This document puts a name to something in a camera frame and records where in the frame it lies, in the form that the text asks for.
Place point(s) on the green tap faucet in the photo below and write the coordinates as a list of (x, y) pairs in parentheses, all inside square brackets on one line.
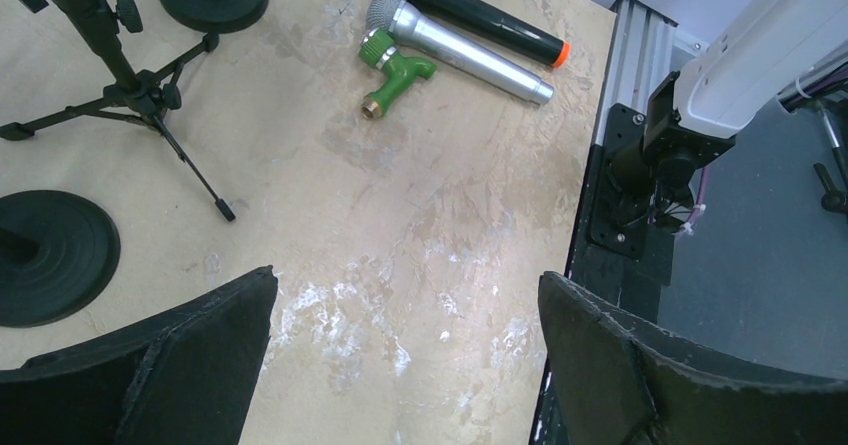
[(378, 51)]

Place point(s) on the silver grey microphone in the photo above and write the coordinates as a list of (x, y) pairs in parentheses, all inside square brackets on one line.
[(409, 27)]

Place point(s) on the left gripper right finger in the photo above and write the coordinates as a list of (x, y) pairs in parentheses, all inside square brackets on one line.
[(703, 396)]

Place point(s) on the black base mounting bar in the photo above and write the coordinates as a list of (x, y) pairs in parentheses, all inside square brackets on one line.
[(616, 230)]

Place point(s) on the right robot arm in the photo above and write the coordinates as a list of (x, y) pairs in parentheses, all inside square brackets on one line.
[(696, 113)]

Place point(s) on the black shock-mount round-base stand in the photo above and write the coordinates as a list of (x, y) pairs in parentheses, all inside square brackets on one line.
[(58, 253)]

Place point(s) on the aluminium rail frame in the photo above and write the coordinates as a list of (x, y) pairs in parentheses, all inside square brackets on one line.
[(646, 45)]

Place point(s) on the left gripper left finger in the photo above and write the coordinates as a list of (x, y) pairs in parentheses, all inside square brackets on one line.
[(184, 376)]

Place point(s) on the black microphone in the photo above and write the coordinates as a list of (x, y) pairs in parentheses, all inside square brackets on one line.
[(498, 26)]

